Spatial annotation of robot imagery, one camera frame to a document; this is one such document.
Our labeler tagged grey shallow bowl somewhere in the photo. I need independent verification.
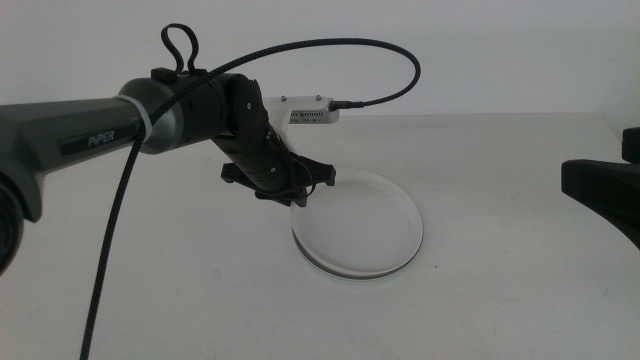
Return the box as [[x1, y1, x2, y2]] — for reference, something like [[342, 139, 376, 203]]
[[291, 229, 424, 281]]

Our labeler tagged white shallow bowl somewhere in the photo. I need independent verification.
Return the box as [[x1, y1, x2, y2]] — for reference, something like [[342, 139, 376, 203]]
[[289, 167, 425, 280]]

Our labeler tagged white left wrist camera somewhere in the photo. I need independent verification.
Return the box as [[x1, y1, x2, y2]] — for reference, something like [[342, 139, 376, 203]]
[[262, 93, 341, 151]]

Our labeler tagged black braided left camera cable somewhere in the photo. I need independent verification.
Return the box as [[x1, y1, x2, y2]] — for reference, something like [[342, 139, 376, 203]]
[[78, 37, 422, 360]]

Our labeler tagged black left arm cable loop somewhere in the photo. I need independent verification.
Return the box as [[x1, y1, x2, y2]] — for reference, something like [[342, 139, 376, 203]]
[[150, 22, 209, 84]]

